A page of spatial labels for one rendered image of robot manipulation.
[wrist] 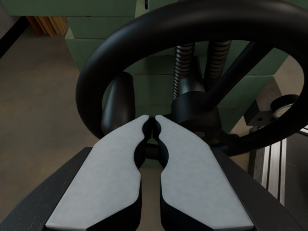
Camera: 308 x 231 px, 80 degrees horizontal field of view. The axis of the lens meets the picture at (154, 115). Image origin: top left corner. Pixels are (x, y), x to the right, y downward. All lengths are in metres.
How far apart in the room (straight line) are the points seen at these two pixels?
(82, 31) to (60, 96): 1.08
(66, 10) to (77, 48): 0.07
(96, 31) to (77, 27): 0.03
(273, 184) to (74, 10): 0.89
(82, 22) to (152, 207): 0.86
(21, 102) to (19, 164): 0.45
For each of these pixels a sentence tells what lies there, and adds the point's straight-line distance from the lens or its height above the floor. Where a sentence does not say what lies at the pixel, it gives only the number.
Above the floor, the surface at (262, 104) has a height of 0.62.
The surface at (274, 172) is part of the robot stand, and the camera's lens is 0.96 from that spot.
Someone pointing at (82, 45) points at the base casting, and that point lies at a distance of 0.40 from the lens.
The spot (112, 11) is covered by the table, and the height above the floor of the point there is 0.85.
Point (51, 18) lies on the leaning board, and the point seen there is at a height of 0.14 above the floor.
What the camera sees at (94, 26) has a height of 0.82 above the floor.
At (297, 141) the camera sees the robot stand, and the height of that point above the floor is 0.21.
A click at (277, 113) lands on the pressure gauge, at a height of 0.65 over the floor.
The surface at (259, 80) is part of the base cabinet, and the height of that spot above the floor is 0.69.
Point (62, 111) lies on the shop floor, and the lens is 1.35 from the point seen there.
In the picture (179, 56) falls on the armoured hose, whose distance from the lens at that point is 0.25.
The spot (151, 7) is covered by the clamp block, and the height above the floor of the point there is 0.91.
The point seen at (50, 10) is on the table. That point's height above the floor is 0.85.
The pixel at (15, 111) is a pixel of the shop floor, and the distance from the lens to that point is 1.51.
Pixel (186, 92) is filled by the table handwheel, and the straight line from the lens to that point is 0.23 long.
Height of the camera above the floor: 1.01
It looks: 58 degrees down
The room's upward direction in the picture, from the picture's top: 1 degrees clockwise
